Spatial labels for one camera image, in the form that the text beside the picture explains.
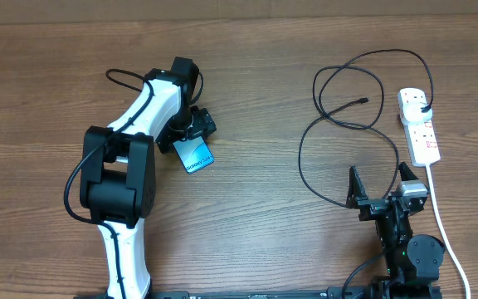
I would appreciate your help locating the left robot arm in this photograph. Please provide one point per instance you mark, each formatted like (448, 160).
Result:
(117, 171)

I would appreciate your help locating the Galaxy smartphone with blue screen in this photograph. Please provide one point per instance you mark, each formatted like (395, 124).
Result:
(194, 154)

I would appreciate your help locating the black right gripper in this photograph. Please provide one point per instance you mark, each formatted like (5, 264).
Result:
(371, 206)

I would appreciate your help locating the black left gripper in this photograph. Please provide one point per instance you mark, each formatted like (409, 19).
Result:
(203, 123)

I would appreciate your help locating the white power strip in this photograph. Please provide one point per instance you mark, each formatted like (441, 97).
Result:
(421, 138)

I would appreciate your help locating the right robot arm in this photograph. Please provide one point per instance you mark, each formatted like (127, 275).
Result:
(412, 261)

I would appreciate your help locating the white charger plug adapter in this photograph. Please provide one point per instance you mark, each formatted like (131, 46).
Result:
(413, 113)

